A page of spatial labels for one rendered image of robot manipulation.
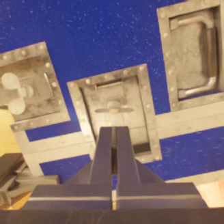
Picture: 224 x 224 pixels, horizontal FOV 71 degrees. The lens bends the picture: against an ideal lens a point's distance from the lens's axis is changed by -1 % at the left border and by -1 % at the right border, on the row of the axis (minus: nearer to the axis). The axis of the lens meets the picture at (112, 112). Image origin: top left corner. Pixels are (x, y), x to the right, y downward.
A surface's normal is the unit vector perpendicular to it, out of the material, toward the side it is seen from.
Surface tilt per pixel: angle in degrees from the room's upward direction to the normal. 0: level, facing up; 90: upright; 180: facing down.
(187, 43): 90
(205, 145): 90
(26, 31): 90
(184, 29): 90
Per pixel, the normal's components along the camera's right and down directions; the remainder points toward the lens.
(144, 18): -0.01, 0.30
